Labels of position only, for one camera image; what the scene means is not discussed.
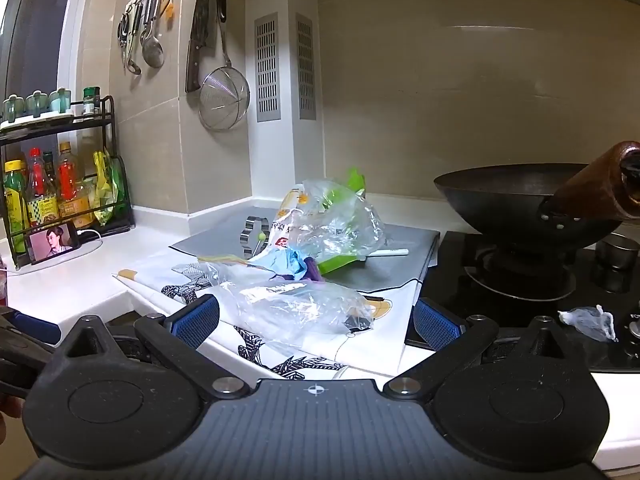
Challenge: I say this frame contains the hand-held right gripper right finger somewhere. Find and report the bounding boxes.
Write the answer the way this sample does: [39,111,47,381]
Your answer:
[382,297,582,401]

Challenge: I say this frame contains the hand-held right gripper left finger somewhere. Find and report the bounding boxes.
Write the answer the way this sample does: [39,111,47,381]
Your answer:
[59,294,251,401]

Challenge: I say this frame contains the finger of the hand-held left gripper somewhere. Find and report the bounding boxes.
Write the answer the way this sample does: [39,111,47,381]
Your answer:
[0,330,54,400]
[0,307,62,345]

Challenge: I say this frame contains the plain clear plastic bag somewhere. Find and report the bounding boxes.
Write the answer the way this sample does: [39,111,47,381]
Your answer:
[197,280,376,345]

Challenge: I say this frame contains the blue wrapper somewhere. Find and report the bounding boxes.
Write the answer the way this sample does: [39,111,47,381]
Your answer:
[250,250,308,281]

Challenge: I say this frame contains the green snack packet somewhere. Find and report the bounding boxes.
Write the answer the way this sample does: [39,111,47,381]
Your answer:
[316,167,373,276]

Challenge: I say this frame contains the printed clear plastic bag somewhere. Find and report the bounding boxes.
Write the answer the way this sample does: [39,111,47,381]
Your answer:
[272,179,386,267]

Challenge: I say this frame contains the black glass gas stove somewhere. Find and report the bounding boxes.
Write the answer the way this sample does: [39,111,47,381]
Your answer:
[404,230,640,373]

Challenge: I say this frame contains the grey mat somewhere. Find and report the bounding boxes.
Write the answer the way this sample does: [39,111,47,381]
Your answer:
[169,207,441,293]

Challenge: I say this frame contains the smartphone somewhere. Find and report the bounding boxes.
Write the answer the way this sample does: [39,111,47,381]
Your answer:
[26,222,81,265]

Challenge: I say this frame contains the flower-shaped metal cutter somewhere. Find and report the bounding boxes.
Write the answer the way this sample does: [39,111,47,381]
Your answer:
[242,216,273,260]

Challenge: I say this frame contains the white printed cloth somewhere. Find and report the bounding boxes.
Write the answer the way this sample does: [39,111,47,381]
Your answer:
[112,255,426,381]

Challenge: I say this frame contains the purple wrapper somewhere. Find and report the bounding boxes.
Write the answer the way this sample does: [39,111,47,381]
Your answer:
[272,257,322,283]

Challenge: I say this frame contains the green yellow bottle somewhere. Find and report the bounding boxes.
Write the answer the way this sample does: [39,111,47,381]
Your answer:
[2,159,29,256]

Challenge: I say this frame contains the red cap sauce bottle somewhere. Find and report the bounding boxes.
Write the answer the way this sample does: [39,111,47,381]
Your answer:
[25,147,60,228]

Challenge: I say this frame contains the yellow cap orange bottle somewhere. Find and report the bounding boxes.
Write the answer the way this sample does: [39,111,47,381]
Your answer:
[56,142,94,229]

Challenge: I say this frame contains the crumpled clear plastic wrap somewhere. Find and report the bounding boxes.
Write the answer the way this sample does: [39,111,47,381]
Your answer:
[557,305,617,343]

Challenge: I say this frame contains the green yellow packets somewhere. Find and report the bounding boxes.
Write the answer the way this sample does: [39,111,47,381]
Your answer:
[92,149,129,226]

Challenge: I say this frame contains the small steel cup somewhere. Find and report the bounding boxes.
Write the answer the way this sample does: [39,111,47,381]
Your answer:
[595,234,640,272]

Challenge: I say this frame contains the black spice rack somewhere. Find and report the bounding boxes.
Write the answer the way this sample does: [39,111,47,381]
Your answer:
[0,96,136,271]

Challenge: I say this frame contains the steel mesh strainer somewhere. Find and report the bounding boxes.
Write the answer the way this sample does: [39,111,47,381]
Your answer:
[199,0,251,132]

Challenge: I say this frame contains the steel spoon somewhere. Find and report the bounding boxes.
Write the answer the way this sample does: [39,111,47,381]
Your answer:
[141,0,166,69]

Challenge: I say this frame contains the steel ladle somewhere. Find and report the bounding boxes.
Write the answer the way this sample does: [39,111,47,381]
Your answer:
[125,2,146,76]

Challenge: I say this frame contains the kitchen cleaver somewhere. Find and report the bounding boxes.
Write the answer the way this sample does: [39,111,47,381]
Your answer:
[185,0,211,94]

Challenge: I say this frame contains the window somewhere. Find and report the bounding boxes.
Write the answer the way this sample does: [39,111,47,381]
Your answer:
[0,0,96,111]

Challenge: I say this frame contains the kitchen scissors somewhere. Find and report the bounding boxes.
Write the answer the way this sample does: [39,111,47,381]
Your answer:
[117,7,132,68]

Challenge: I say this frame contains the white charging cable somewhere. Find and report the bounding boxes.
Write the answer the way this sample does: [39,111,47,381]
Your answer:
[0,229,104,277]

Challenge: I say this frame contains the black wok wooden handle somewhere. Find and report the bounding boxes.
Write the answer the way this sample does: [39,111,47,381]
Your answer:
[432,141,640,256]

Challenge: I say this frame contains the grey wall vent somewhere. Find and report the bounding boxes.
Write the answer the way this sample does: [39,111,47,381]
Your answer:
[254,12,281,123]
[295,12,318,121]

